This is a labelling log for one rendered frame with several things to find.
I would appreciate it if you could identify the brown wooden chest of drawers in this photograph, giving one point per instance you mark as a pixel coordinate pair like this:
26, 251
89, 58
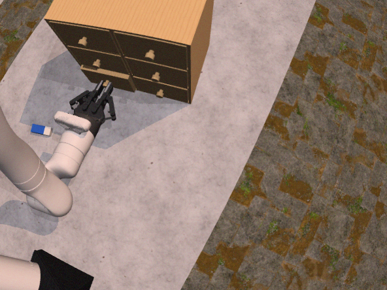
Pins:
185, 22

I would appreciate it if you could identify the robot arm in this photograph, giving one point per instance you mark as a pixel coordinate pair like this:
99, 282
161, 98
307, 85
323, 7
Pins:
41, 183

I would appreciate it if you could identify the brown wooden drawer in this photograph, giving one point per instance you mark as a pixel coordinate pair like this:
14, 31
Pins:
157, 72
123, 82
99, 59
159, 51
162, 90
86, 37

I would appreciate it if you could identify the blue eraser with white tip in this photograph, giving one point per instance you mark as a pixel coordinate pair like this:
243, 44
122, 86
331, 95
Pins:
43, 130

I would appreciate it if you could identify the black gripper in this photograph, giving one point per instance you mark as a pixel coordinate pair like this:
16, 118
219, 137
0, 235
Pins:
86, 104

